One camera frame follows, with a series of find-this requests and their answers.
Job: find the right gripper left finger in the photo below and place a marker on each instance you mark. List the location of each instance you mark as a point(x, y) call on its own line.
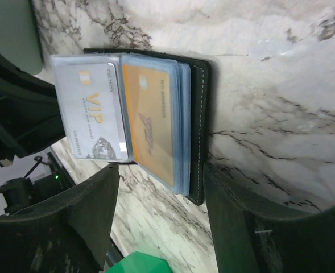
point(68, 232)

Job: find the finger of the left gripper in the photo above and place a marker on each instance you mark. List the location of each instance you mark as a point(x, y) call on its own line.
point(30, 119)

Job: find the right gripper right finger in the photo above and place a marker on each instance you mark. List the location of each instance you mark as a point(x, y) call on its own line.
point(254, 234)

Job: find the silver VIP card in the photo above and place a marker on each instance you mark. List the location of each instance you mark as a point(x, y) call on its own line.
point(88, 89)

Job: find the green plastic bin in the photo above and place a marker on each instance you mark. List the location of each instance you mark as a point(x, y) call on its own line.
point(140, 262)

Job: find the gold card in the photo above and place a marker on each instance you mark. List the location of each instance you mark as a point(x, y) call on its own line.
point(149, 90)

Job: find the black leather card holder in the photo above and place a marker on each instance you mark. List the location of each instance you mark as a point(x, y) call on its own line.
point(188, 107)

